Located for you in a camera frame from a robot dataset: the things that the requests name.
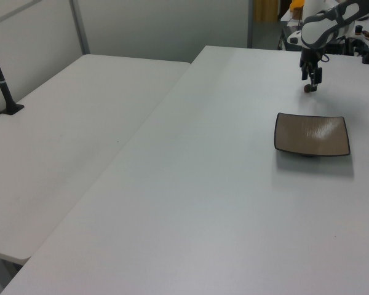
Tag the grey partition frame post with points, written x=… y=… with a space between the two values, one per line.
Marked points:
x=250 y=24
x=80 y=27

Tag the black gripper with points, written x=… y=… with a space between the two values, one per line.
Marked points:
x=310 y=58

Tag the small black red cylinder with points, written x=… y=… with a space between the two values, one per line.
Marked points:
x=359 y=28

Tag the black camera stand pole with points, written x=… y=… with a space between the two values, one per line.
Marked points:
x=4 y=89

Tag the small brown block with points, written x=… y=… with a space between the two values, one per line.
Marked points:
x=367 y=34

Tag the yellow panel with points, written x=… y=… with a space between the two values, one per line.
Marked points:
x=264 y=10

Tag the brown square ceramic plate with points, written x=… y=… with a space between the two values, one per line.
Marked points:
x=310 y=135

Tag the black electronics box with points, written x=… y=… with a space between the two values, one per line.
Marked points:
x=335 y=48

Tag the grey table leg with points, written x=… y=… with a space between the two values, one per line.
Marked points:
x=0 y=276

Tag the small dark round object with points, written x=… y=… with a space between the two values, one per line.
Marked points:
x=307 y=89

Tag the orange object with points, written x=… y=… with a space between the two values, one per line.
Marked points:
x=296 y=3

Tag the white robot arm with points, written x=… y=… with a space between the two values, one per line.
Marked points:
x=326 y=27

